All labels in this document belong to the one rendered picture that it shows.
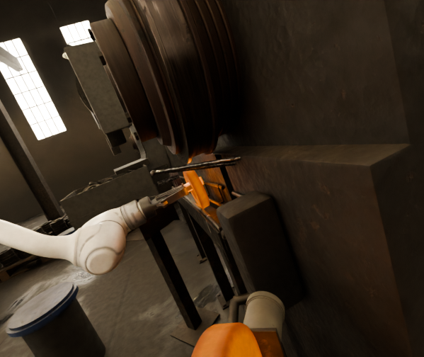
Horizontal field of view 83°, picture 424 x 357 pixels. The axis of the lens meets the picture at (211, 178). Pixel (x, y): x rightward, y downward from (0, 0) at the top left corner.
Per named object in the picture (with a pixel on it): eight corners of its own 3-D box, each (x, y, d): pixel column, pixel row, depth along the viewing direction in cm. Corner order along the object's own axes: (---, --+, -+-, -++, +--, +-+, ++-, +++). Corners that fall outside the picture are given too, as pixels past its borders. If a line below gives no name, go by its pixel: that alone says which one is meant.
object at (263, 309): (289, 322, 37) (278, 288, 37) (288, 380, 29) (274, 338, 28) (253, 324, 40) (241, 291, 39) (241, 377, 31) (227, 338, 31)
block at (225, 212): (288, 278, 57) (257, 186, 52) (311, 297, 49) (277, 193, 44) (250, 300, 55) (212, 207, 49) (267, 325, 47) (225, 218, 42)
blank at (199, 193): (187, 167, 96) (180, 171, 95) (194, 166, 80) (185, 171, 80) (204, 202, 97) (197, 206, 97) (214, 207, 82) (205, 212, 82)
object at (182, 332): (188, 304, 146) (138, 197, 130) (221, 314, 128) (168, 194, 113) (164, 333, 131) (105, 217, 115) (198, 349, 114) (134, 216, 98)
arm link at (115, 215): (134, 225, 90) (134, 240, 77) (93, 246, 86) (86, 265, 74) (119, 200, 86) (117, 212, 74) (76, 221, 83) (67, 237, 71)
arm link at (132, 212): (132, 233, 80) (149, 224, 81) (119, 210, 78) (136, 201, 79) (133, 224, 88) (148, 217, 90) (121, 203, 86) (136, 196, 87)
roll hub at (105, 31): (155, 138, 77) (116, 47, 71) (163, 133, 50) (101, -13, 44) (138, 144, 76) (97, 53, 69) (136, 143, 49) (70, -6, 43)
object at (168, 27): (189, 153, 90) (136, 20, 80) (238, 159, 45) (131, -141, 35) (173, 159, 89) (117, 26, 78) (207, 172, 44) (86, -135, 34)
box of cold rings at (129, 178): (161, 205, 387) (140, 160, 370) (170, 218, 309) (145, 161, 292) (97, 236, 358) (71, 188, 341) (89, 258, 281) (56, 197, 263)
